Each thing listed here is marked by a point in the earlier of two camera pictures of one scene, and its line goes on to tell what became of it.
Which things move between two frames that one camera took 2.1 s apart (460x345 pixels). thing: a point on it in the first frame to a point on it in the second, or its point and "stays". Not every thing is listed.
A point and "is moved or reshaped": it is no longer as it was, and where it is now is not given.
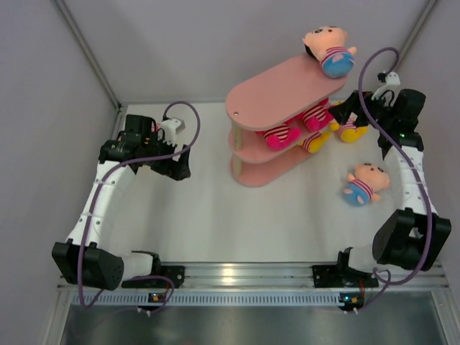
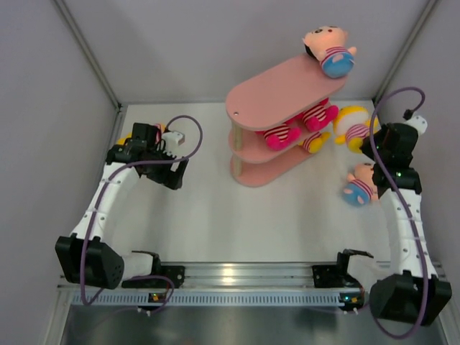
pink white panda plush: [280, 137] stays
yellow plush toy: [348, 130] is moved or reshaped
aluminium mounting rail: [280, 275] stays
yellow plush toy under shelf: [314, 142] stays
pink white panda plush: [318, 116] stays
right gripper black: [342, 113] to [382, 132]
